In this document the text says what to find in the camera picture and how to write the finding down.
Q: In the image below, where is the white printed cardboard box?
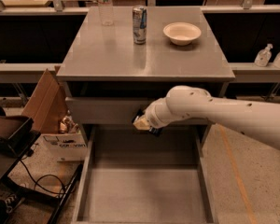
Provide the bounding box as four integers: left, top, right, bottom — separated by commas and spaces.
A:
41, 133, 88, 161

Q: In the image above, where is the black cart with bin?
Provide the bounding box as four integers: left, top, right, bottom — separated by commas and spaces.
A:
0, 106, 82, 224

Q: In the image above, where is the clear plastic water bottle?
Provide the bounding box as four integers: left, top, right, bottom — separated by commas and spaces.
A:
97, 0, 114, 26

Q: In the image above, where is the grey drawer cabinet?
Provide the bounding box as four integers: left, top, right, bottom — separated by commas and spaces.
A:
56, 6, 236, 161

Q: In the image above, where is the white paper bowl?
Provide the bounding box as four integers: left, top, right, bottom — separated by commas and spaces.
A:
163, 22, 202, 46

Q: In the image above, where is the closed grey top drawer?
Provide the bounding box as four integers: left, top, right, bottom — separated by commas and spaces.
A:
65, 96, 224, 126

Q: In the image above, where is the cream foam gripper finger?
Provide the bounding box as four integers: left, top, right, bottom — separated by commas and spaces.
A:
133, 115, 150, 131

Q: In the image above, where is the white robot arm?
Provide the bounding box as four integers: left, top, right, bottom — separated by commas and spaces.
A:
133, 86, 280, 150

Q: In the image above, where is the black canvas sneaker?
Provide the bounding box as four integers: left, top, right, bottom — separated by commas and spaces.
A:
0, 182, 31, 224

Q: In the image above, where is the open grey middle drawer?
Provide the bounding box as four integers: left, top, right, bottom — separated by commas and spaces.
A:
71, 125, 218, 224

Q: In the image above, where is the silver blue energy drink can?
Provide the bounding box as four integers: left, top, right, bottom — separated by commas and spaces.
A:
133, 6, 147, 44

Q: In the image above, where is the brown cardboard box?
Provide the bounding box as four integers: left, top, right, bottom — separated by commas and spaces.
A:
22, 69, 67, 133

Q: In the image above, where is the black cable on floor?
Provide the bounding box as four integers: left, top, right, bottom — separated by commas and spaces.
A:
19, 143, 77, 201

